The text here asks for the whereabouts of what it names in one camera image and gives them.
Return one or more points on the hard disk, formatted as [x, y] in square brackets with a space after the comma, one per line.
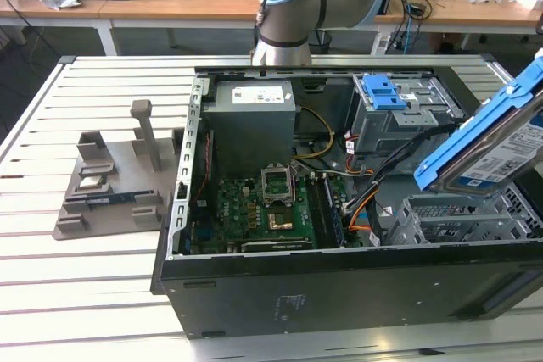
[479, 141]

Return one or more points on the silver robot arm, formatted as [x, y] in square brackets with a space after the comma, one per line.
[297, 1]

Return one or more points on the metal disk bay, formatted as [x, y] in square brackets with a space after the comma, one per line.
[458, 218]

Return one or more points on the grey power supply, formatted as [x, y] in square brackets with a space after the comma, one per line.
[250, 133]

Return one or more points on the green motherboard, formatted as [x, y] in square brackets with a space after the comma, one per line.
[237, 209]

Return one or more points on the CPU socket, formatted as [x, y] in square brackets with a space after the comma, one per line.
[280, 220]

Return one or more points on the black RAM slot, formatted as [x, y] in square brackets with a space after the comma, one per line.
[316, 209]

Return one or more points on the installed RAM stick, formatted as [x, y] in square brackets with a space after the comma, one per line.
[333, 213]

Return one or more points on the metal drive cage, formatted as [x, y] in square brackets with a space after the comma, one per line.
[382, 133]

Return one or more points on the blue plastic carrier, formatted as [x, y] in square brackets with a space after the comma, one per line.
[384, 95]

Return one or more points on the grey parts rack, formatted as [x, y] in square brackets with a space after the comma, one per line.
[127, 192]

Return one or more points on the black PC case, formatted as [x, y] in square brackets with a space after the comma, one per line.
[339, 294]

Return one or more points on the white power strip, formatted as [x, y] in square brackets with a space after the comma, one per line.
[382, 45]

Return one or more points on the dark blue RAM stick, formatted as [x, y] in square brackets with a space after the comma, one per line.
[110, 199]

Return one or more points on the silver CPU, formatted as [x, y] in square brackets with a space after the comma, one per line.
[92, 182]

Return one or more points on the long wooden desk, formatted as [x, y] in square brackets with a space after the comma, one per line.
[140, 6]

